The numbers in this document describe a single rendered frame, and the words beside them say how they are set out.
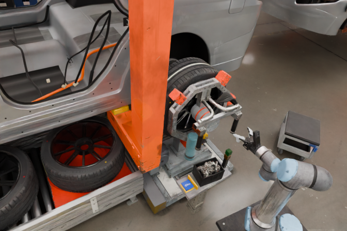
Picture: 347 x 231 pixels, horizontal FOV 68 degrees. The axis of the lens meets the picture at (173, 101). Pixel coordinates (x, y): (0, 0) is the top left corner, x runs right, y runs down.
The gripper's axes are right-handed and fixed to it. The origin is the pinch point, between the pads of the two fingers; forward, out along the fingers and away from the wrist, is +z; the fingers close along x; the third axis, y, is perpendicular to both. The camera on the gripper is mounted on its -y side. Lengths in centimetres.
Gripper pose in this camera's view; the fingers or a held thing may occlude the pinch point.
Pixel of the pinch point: (240, 129)
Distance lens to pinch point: 199.1
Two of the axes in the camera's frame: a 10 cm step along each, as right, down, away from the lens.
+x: 8.4, -3.0, 4.5
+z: -5.4, -5.8, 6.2
